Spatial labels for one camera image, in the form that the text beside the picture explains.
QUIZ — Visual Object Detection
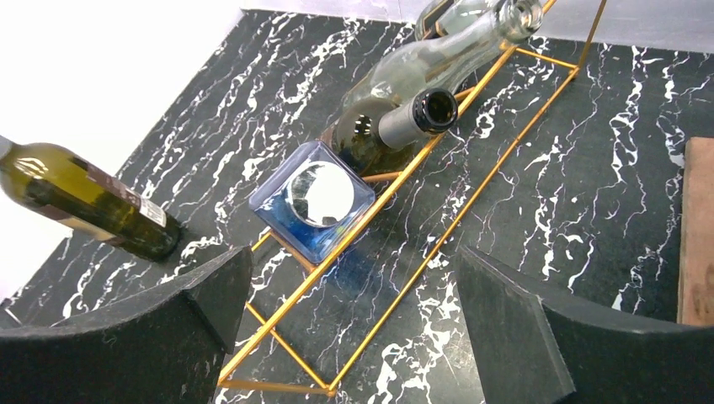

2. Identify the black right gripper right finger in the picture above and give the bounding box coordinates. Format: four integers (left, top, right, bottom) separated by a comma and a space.
456, 247, 713, 403

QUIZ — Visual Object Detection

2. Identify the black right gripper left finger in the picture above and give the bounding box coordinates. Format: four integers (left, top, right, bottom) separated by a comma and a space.
1, 247, 253, 403

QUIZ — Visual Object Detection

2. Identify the gold wire wine rack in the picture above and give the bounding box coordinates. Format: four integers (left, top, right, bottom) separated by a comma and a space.
217, 0, 609, 398

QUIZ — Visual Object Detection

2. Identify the dark olive bottle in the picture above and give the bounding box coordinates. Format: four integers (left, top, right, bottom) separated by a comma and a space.
1, 137, 181, 262

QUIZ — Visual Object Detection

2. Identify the blue glass bottle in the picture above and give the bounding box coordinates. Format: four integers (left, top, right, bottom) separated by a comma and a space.
249, 141, 376, 264

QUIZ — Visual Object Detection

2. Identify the dark green wine bottle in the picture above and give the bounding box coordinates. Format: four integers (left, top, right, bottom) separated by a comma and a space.
319, 88, 458, 177

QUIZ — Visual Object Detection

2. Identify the clear pear-shaped glass bottle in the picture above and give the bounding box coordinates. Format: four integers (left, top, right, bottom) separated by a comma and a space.
342, 1, 544, 109

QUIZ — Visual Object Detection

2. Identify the clear square bottle black cap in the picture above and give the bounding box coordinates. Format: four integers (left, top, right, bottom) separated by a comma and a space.
414, 0, 498, 40

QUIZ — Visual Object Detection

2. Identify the wooden board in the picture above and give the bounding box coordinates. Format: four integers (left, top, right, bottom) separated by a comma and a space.
677, 137, 713, 327

